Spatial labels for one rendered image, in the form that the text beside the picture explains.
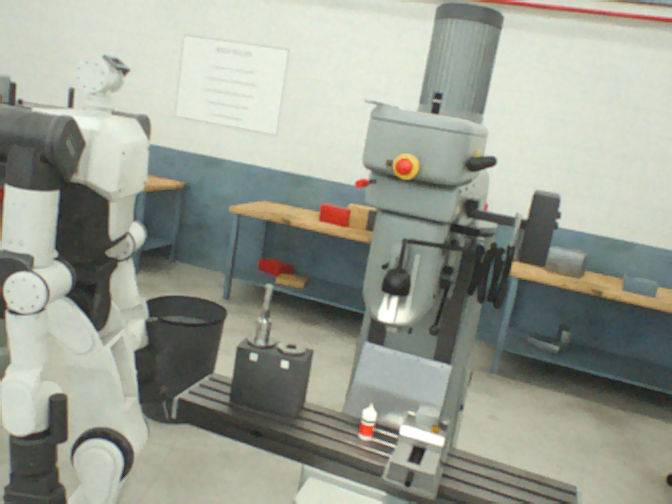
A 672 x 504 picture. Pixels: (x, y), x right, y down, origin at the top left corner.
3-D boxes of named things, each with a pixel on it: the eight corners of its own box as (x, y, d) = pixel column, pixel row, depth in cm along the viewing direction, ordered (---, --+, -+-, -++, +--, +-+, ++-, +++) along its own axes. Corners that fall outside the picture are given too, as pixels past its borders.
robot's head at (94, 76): (72, 100, 128) (75, 55, 127) (91, 101, 138) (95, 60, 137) (104, 106, 129) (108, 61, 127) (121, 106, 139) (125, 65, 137)
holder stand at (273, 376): (295, 418, 195) (305, 358, 191) (228, 401, 199) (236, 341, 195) (305, 402, 207) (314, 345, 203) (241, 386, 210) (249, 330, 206)
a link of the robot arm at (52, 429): (-1, 455, 123) (-3, 401, 121) (29, 428, 134) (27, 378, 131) (56, 461, 123) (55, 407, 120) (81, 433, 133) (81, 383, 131)
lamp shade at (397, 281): (382, 294, 155) (387, 269, 154) (379, 285, 162) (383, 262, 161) (411, 298, 156) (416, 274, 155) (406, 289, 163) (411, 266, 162)
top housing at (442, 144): (458, 189, 149) (473, 120, 145) (353, 168, 156) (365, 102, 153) (480, 180, 193) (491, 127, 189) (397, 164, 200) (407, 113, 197)
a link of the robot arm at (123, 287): (105, 305, 163) (88, 232, 158) (118, 292, 172) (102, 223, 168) (145, 300, 162) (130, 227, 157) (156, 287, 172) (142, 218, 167)
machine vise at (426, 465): (435, 500, 164) (443, 462, 162) (379, 483, 168) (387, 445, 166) (450, 441, 197) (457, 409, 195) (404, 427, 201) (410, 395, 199)
